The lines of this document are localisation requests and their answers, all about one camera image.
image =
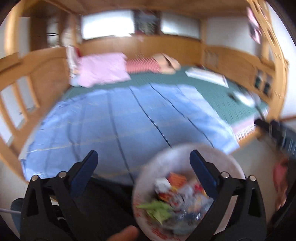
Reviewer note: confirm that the green bed mattress cover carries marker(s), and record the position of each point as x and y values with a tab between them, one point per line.
220	98

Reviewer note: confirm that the blue plaid blanket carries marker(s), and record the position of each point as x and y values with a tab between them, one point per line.
126	127

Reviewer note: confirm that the pink pillow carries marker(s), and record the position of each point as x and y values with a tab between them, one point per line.
98	69

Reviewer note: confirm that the white trash bag bin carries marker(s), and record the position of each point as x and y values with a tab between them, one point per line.
190	202

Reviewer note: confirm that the orange snack wrapper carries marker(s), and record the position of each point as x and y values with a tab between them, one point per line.
176	180

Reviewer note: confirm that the green wrapper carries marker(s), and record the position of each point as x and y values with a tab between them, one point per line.
157	210

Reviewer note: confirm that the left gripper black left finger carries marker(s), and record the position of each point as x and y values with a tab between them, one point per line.
49	211

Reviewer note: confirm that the person hand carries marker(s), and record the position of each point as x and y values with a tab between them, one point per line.
130	233

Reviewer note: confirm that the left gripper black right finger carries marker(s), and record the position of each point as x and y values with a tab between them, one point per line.
248	218

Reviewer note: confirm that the wooden bed frame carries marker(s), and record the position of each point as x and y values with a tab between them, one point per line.
41	77

